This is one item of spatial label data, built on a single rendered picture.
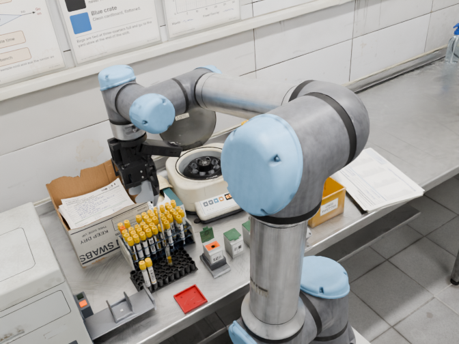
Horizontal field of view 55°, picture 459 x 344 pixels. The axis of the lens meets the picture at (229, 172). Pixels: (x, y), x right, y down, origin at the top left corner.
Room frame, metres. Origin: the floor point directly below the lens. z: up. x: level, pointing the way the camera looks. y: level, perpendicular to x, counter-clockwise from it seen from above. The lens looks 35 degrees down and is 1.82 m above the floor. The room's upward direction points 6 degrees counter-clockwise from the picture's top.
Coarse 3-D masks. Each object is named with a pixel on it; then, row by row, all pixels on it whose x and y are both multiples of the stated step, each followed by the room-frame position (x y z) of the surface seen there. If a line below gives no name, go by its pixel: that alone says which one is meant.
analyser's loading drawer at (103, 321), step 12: (144, 288) 0.78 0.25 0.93; (120, 300) 0.75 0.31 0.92; (132, 300) 0.76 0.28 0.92; (144, 300) 0.75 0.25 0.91; (108, 312) 0.73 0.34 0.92; (120, 312) 0.73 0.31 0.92; (132, 312) 0.71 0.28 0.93; (144, 312) 0.72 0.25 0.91; (96, 324) 0.70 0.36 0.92; (108, 324) 0.69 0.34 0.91; (120, 324) 0.69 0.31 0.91; (96, 336) 0.66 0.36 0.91
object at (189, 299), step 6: (186, 288) 0.81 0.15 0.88; (192, 288) 0.81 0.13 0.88; (198, 288) 0.80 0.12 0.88; (180, 294) 0.79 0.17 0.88; (186, 294) 0.79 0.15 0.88; (192, 294) 0.79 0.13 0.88; (198, 294) 0.79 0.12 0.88; (180, 300) 0.77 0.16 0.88; (186, 300) 0.77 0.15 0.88; (192, 300) 0.77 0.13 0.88; (198, 300) 0.77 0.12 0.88; (204, 300) 0.76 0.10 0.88; (180, 306) 0.75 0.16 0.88; (186, 306) 0.75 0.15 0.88; (192, 306) 0.75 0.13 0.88; (198, 306) 0.75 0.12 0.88; (186, 312) 0.73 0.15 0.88
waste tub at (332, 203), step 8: (328, 184) 1.12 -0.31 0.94; (336, 184) 1.09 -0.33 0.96; (328, 192) 1.12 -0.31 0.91; (336, 192) 1.04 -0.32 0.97; (344, 192) 1.06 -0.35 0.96; (328, 200) 1.03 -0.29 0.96; (336, 200) 1.04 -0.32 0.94; (344, 200) 1.06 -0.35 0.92; (320, 208) 1.01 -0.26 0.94; (328, 208) 1.03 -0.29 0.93; (336, 208) 1.04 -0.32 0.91; (320, 216) 1.01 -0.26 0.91; (328, 216) 1.03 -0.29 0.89; (312, 224) 1.00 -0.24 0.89
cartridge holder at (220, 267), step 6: (204, 258) 0.89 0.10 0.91; (204, 264) 0.89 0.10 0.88; (210, 264) 0.86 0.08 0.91; (216, 264) 0.86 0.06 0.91; (222, 264) 0.87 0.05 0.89; (210, 270) 0.86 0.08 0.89; (216, 270) 0.85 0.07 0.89; (222, 270) 0.85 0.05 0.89; (228, 270) 0.86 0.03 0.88; (216, 276) 0.84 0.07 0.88
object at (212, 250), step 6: (210, 240) 0.91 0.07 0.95; (216, 240) 0.91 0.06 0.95; (204, 246) 0.89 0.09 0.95; (210, 246) 0.89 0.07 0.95; (216, 246) 0.88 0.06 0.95; (204, 252) 0.90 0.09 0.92; (210, 252) 0.87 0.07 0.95; (216, 252) 0.87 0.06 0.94; (222, 252) 0.88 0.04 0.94; (210, 258) 0.86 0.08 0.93; (216, 258) 0.87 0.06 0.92; (222, 258) 0.88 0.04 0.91
